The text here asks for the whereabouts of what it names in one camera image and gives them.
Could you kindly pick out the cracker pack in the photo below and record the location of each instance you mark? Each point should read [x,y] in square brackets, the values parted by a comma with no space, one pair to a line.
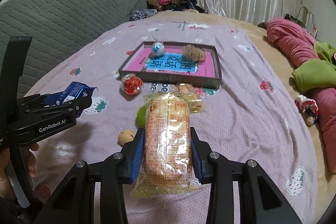
[190,95]
[167,165]

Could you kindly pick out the blue snack packet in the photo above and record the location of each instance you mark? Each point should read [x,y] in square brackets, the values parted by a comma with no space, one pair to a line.
[73,91]

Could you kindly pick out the red toy egg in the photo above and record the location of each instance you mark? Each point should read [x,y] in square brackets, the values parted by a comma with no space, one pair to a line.
[131,84]

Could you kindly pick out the person's left hand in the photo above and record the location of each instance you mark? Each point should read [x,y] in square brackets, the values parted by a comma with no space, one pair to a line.
[6,190]

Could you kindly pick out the dark shallow box tray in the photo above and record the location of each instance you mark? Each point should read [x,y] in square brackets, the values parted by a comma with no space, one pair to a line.
[166,78]

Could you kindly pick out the walnut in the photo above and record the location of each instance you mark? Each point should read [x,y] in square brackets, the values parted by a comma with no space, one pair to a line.
[125,136]

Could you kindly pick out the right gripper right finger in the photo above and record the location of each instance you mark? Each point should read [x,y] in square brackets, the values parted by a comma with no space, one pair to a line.
[260,199]

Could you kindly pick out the pink blue book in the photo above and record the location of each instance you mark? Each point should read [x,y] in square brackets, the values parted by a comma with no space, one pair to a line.
[172,62]

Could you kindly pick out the purple strawberry blanket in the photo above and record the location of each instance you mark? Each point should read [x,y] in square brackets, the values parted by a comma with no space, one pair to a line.
[94,137]

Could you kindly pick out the green garment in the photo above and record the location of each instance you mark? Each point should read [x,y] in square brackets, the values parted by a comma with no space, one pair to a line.
[317,73]

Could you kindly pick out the blue toy egg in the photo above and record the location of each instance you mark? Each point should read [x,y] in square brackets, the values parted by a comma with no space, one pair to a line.
[157,49]

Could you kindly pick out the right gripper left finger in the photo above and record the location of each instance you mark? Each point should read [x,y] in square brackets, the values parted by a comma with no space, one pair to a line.
[73,199]

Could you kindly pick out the grey quilted headboard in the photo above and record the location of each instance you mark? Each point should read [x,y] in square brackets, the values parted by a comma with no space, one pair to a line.
[59,29]

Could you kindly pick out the beige sheer scrunchie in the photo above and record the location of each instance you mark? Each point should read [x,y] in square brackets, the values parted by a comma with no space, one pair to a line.
[193,53]

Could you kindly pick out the pink quilt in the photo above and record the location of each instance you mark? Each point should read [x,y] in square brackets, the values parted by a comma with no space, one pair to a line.
[298,45]

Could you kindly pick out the blue floral pillow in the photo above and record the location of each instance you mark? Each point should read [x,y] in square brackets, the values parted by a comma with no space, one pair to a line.
[142,14]

